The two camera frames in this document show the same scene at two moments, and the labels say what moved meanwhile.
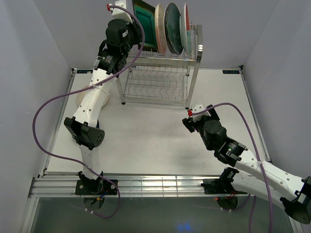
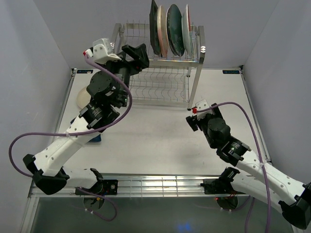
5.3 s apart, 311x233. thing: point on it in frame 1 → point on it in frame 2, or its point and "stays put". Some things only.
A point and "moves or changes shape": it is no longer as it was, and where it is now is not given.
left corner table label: x=84 y=71 stays put
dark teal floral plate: x=173 y=28 stays put
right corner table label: x=232 y=72 stays put
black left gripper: x=137 y=30 → x=141 y=59
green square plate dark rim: x=146 y=14 moves or changes shape
